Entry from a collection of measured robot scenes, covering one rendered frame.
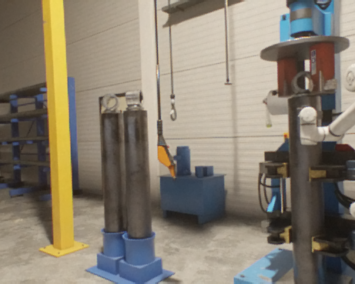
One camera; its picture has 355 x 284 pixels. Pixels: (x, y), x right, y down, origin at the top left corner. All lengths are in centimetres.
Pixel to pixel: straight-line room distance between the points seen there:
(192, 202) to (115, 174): 186
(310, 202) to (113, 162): 167
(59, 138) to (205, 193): 205
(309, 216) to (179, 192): 264
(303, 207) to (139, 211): 130
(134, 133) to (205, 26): 311
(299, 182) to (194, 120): 327
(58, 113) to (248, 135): 266
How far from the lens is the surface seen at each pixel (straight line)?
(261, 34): 500
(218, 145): 519
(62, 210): 391
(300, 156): 241
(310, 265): 257
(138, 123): 281
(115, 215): 312
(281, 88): 265
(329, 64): 236
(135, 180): 283
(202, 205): 457
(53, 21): 404
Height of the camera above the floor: 124
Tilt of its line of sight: 1 degrees down
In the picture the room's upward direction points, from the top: 2 degrees counter-clockwise
